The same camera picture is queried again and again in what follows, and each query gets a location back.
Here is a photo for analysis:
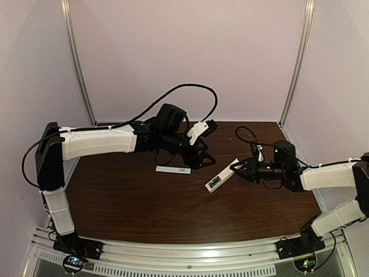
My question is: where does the left aluminium frame post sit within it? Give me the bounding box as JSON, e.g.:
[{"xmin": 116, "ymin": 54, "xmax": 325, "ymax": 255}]
[{"xmin": 61, "ymin": 0, "xmax": 97, "ymax": 126}]

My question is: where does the left camera cable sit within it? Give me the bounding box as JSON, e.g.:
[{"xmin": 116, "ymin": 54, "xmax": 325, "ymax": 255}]
[{"xmin": 69, "ymin": 83, "xmax": 219, "ymax": 133}]

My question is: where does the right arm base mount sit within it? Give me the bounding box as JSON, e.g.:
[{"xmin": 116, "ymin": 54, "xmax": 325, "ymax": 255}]
[{"xmin": 276, "ymin": 228, "xmax": 325, "ymax": 274}]

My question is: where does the white remote control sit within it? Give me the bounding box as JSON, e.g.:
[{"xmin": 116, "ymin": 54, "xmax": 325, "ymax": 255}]
[{"xmin": 205, "ymin": 160, "xmax": 234, "ymax": 193}]

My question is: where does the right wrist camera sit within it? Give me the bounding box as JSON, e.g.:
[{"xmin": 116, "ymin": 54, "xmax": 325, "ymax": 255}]
[{"xmin": 250, "ymin": 144, "xmax": 265, "ymax": 162}]

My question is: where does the aluminium frame post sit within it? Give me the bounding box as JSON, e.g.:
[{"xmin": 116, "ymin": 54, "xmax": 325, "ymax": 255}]
[
  {"xmin": 278, "ymin": 0, "xmax": 315, "ymax": 128},
  {"xmin": 61, "ymin": 0, "xmax": 97, "ymax": 126}
]

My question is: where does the white battery cover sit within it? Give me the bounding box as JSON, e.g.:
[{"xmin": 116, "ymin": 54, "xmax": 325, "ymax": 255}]
[{"xmin": 155, "ymin": 166, "xmax": 191, "ymax": 175}]

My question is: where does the camera cable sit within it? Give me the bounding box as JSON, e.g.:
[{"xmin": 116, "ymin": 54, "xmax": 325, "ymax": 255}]
[
  {"xmin": 69, "ymin": 83, "xmax": 219, "ymax": 133},
  {"xmin": 235, "ymin": 126, "xmax": 309, "ymax": 168}
]

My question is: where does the right camera cable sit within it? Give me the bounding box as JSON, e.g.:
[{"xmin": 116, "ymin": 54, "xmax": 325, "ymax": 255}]
[{"xmin": 235, "ymin": 126, "xmax": 309, "ymax": 168}]

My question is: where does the purple battery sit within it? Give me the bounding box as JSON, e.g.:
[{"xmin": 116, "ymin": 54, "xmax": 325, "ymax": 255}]
[{"xmin": 209, "ymin": 182, "xmax": 218, "ymax": 188}]

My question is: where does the front aluminium rail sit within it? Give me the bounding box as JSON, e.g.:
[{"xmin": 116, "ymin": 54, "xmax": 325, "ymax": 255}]
[{"xmin": 19, "ymin": 226, "xmax": 359, "ymax": 276}]

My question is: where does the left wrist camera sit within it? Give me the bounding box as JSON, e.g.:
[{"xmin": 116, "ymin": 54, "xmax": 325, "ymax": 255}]
[{"xmin": 186, "ymin": 119, "xmax": 218, "ymax": 145}]

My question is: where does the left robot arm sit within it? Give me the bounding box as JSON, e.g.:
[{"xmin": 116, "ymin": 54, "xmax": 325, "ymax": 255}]
[{"xmin": 33, "ymin": 104, "xmax": 217, "ymax": 237}]

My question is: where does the black battery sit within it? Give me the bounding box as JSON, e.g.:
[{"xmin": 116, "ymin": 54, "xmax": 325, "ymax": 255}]
[{"xmin": 212, "ymin": 177, "xmax": 221, "ymax": 183}]

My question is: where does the right aluminium frame post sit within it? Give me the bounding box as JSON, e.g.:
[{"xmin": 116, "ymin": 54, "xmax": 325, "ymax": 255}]
[{"xmin": 278, "ymin": 0, "xmax": 315, "ymax": 128}]

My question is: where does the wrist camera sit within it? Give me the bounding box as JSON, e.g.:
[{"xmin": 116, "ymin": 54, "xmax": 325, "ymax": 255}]
[
  {"xmin": 250, "ymin": 144, "xmax": 265, "ymax": 162},
  {"xmin": 186, "ymin": 119, "xmax": 218, "ymax": 145}
]

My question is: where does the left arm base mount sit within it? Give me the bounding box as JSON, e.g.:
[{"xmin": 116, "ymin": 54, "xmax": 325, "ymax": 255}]
[{"xmin": 53, "ymin": 231, "xmax": 103, "ymax": 276}]

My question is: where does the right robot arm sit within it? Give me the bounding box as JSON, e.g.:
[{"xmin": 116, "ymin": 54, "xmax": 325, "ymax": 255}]
[{"xmin": 230, "ymin": 141, "xmax": 368, "ymax": 239}]

